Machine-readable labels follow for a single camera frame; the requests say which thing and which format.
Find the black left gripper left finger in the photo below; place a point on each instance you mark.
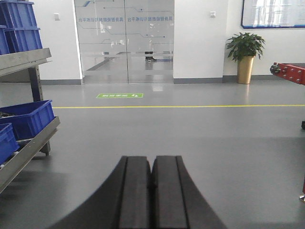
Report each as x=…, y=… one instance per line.
x=120, y=202

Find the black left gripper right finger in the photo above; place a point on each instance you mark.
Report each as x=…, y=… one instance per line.
x=177, y=202

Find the green floor sign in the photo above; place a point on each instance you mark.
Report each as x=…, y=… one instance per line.
x=120, y=95

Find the blue plastic crate lower shelf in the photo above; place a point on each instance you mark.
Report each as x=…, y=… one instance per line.
x=28, y=119

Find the blue plastic crate front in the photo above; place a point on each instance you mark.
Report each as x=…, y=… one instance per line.
x=8, y=143

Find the blue plastic crate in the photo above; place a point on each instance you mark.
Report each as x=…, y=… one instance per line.
x=14, y=40
x=8, y=143
x=17, y=14

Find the gold plant pot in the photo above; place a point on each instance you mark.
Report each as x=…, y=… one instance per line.
x=244, y=71

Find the glass double door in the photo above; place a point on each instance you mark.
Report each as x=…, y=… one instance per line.
x=125, y=41

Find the green potted plant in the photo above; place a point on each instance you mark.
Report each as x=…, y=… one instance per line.
x=245, y=44

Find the grey metal flow rack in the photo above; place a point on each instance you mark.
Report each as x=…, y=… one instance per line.
x=11, y=66

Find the blue plastic crate top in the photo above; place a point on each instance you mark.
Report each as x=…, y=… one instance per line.
x=17, y=14

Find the red metal machine frame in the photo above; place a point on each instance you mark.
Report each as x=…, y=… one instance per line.
x=294, y=72

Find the white wall switch right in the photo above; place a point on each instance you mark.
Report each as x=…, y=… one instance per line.
x=212, y=14

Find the white wall switch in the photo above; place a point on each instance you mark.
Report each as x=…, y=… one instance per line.
x=212, y=14
x=56, y=17

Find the white wall switch left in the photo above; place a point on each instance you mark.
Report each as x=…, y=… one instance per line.
x=56, y=17

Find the blue framed wall board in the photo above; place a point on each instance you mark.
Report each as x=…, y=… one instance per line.
x=273, y=14

